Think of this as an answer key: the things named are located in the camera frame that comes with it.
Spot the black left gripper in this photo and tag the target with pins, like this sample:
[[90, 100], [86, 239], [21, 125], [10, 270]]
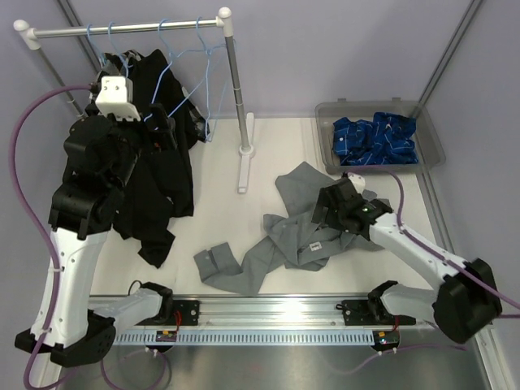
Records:
[[162, 138]]

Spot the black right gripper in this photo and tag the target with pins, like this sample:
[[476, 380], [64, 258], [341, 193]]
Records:
[[324, 200]]

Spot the grey shirt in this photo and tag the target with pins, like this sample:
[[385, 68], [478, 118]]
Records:
[[292, 241]]

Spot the light blue hanger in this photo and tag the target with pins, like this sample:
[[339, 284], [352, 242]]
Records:
[[215, 90], [99, 53], [118, 48], [173, 57]]

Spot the blue plaid shirt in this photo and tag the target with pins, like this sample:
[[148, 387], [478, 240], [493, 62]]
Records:
[[385, 140]]

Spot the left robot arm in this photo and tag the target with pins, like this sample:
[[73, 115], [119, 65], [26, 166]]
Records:
[[102, 152]]

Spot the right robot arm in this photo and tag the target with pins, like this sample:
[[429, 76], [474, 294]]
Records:
[[462, 297]]

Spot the black white checked shirt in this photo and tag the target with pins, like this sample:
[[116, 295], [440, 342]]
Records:
[[114, 67]]

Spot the clear grey plastic bin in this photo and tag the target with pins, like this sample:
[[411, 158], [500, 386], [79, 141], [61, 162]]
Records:
[[427, 143]]

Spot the white clothes rack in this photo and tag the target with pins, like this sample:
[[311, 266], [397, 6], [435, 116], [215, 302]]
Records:
[[32, 36]]

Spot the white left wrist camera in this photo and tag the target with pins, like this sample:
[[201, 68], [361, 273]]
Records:
[[115, 98]]

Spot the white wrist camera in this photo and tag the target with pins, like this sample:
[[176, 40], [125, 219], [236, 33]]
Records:
[[115, 98], [358, 181]]

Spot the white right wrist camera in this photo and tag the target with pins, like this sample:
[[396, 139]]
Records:
[[358, 181]]

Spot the aluminium frame post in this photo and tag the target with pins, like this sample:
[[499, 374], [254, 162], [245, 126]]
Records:
[[459, 33], [73, 20]]

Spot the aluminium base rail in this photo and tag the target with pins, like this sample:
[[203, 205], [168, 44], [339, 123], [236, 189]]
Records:
[[281, 321]]

